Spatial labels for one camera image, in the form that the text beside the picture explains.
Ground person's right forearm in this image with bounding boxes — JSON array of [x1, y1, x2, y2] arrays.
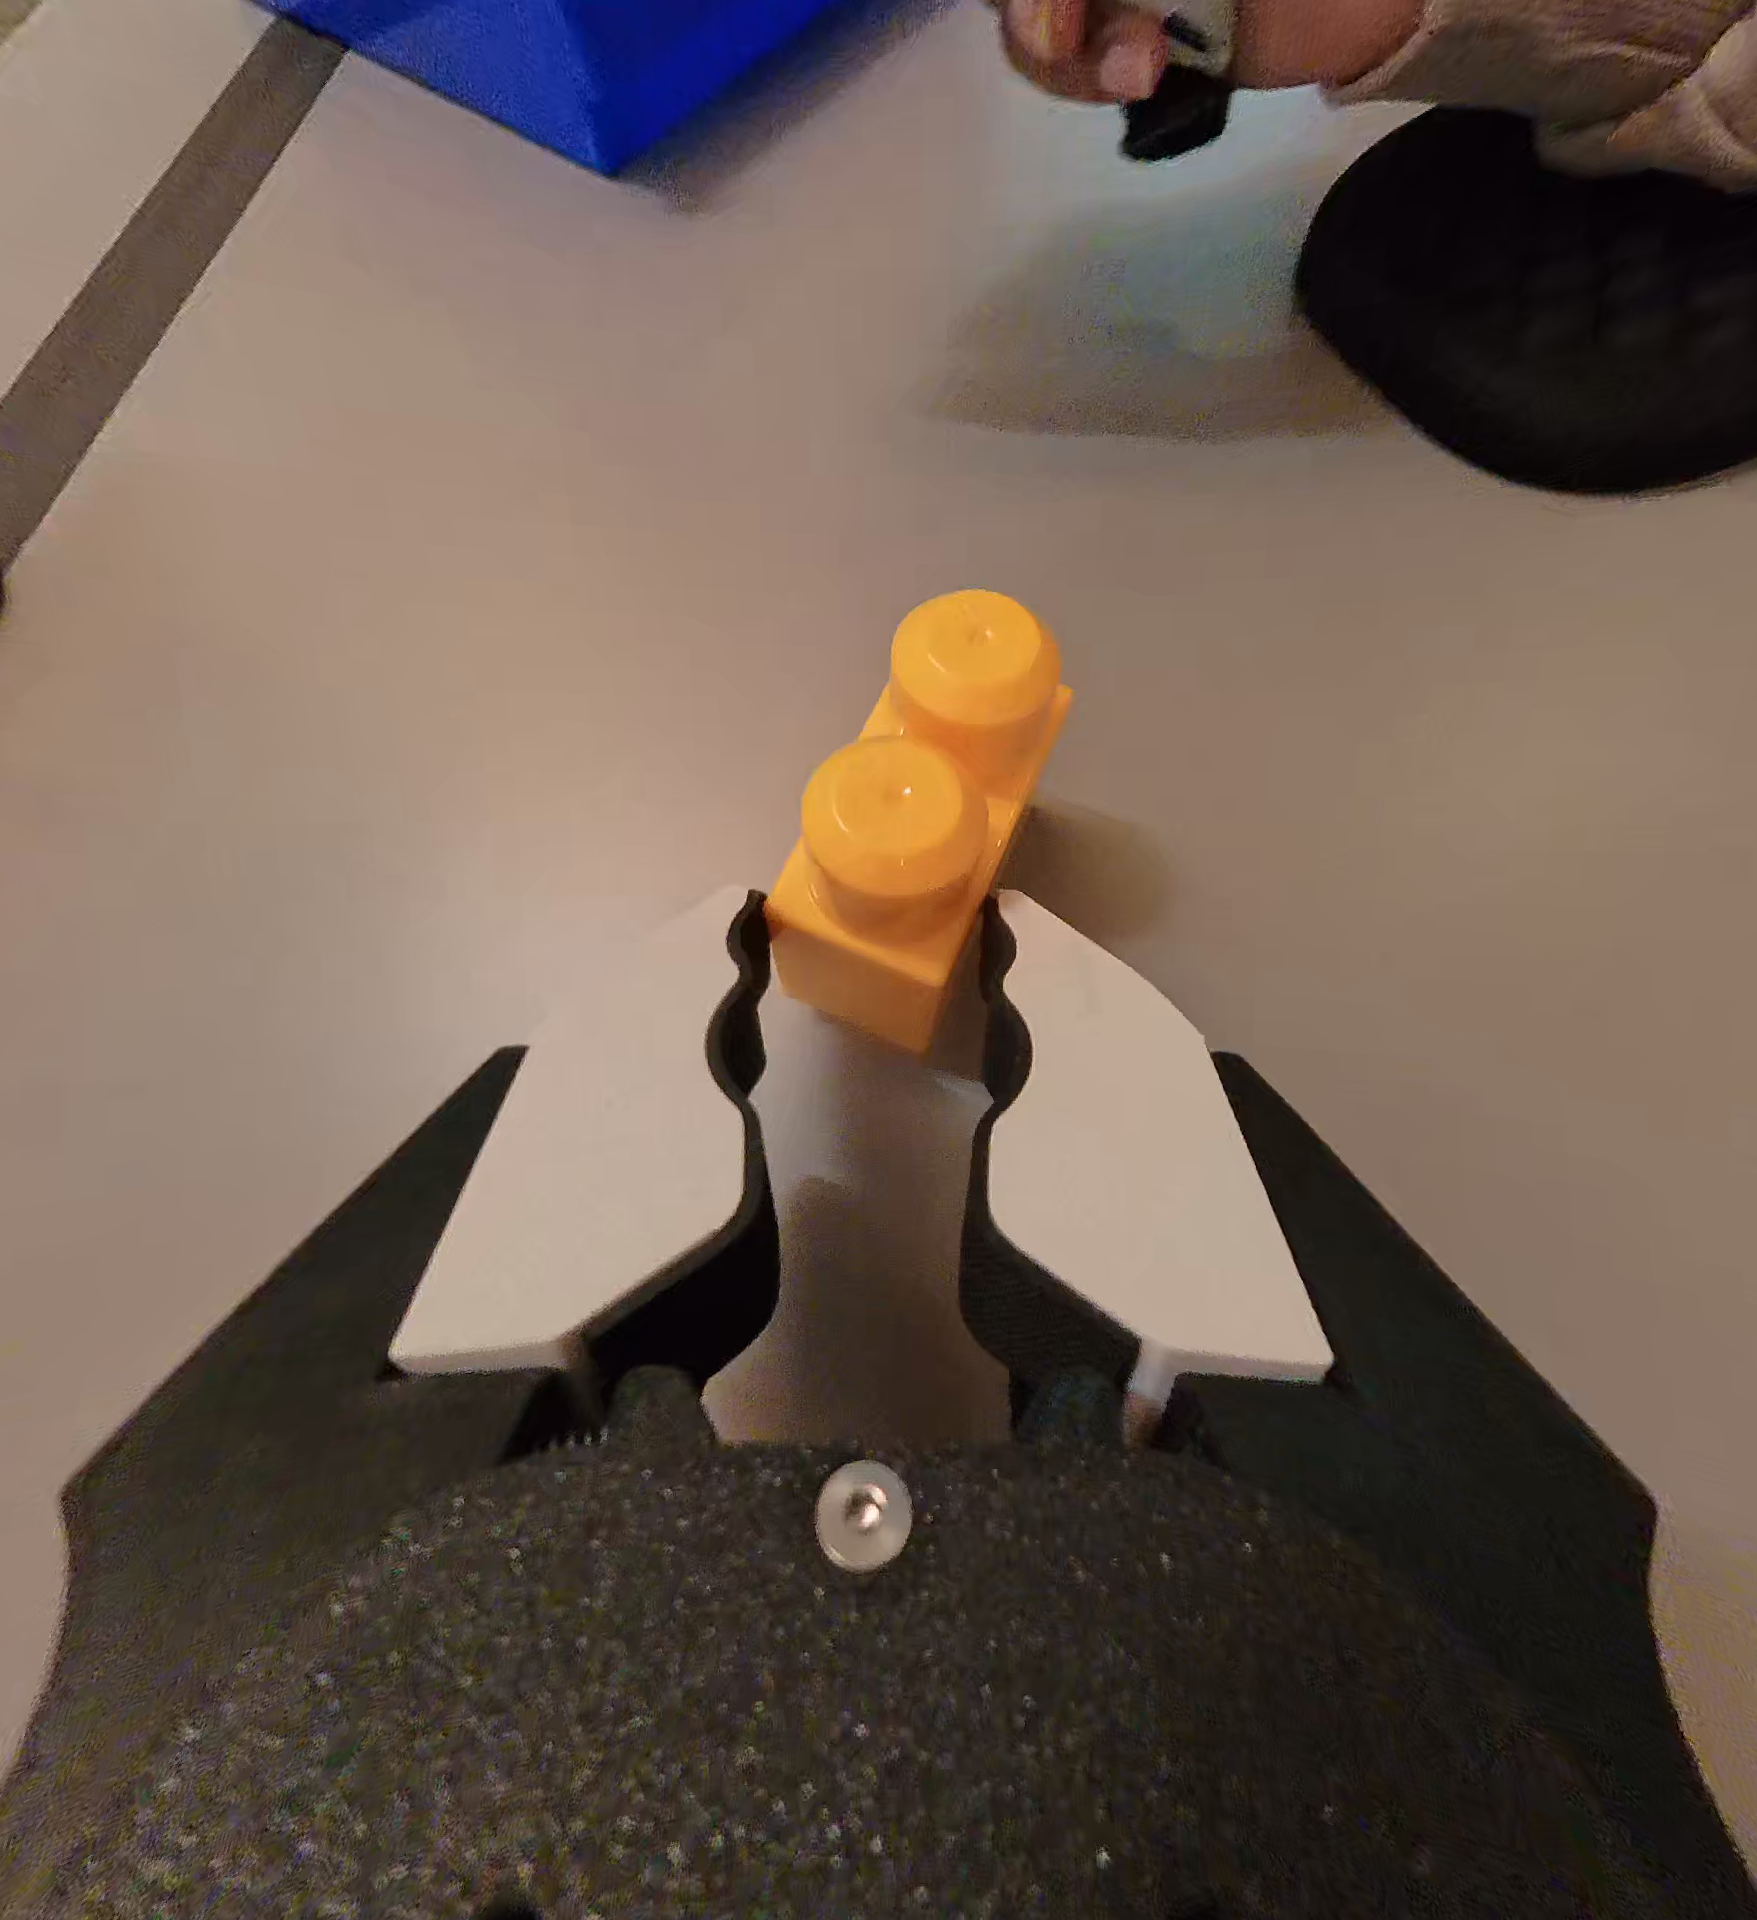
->
[[1328, 0, 1757, 197]]

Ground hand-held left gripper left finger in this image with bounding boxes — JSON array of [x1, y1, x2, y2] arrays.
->
[[391, 889, 783, 1420]]

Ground yellow two-stud toy block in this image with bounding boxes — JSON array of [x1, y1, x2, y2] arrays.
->
[[762, 587, 1078, 1057]]

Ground person's right hand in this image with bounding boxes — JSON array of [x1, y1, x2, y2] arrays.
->
[[996, 0, 1419, 107]]

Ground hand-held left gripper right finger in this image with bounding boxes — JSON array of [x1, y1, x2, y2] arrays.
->
[[964, 889, 1337, 1448]]

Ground blue plastic bin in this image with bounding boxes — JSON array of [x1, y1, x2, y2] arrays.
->
[[252, 0, 897, 177]]

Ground black mesh pad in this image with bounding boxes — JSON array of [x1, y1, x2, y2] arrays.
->
[[1297, 107, 1757, 496]]

